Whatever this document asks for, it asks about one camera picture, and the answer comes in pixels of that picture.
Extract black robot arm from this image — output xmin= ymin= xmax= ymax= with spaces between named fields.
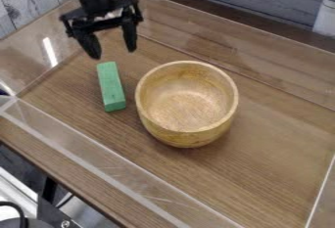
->
xmin=58 ymin=0 xmax=144 ymax=60

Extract green rectangular block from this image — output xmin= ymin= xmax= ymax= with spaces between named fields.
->
xmin=97 ymin=62 xmax=125 ymax=112

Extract black cable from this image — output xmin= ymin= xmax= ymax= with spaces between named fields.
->
xmin=0 ymin=201 xmax=29 ymax=228

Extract clear acrylic front wall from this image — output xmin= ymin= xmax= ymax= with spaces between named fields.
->
xmin=0 ymin=81 xmax=244 ymax=228

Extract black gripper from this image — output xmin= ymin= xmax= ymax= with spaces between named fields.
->
xmin=60 ymin=0 xmax=142 ymax=60

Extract black metal bracket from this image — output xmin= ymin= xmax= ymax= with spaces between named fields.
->
xmin=36 ymin=197 xmax=82 ymax=228

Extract brown wooden bowl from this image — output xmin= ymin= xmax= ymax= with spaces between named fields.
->
xmin=134 ymin=61 xmax=238 ymax=148

